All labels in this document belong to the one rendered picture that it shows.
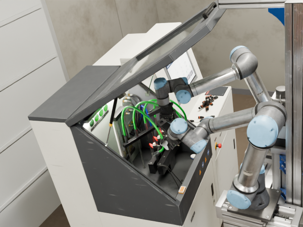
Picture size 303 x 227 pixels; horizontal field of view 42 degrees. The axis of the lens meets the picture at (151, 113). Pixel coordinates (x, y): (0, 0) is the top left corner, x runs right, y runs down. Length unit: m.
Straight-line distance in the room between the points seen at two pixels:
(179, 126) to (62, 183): 1.05
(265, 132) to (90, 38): 2.87
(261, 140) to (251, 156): 0.13
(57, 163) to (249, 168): 1.24
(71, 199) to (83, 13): 2.06
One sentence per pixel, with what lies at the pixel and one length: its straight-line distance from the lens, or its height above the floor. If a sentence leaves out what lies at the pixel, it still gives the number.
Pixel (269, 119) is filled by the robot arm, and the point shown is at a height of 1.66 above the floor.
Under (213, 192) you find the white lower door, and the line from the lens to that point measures 3.00.
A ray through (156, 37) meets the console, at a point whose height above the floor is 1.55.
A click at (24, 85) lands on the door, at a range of 3.51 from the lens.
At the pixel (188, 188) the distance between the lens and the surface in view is 2.43.
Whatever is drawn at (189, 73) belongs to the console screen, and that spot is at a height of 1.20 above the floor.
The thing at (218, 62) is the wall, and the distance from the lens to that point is 5.19.
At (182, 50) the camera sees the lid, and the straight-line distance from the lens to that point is 1.75.
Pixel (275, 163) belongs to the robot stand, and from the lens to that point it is 2.21.
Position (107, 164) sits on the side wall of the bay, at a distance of 2.30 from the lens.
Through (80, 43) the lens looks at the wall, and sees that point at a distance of 4.07.
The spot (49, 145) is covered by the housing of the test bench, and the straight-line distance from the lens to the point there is 2.46.
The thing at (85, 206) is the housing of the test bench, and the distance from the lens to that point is 2.67.
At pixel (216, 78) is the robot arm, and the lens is 2.14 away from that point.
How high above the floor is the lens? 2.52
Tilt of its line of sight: 30 degrees down
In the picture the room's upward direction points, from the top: 12 degrees counter-clockwise
